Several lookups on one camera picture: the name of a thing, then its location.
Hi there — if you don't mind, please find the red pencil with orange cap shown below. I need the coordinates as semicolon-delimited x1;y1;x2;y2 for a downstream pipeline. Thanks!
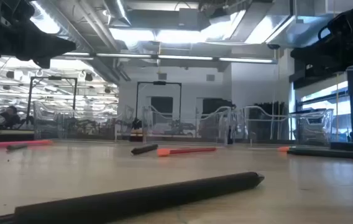
157;146;218;157

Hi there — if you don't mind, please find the pink pencil with orange cap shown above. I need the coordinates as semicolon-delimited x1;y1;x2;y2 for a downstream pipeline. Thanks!
0;139;53;149

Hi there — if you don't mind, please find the black pencil with orange cap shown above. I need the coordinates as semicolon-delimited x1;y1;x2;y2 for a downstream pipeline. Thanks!
287;147;353;161

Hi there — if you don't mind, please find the long ceiling light strip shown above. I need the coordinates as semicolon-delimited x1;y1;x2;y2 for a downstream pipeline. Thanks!
61;52;278;65

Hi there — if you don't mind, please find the person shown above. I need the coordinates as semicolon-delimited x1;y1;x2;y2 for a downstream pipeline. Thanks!
0;105;22;129

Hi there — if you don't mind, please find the clear plastic bin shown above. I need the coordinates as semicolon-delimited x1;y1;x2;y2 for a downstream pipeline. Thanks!
141;105;232;146
241;105;334;147
32;100;135;141

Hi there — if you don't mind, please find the black pen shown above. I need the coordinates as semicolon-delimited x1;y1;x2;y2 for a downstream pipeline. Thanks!
0;171;265;224
130;143;159;156

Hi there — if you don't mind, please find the black overhead rig frame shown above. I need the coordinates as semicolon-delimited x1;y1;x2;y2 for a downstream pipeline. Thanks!
135;81;183;125
27;76;78;127

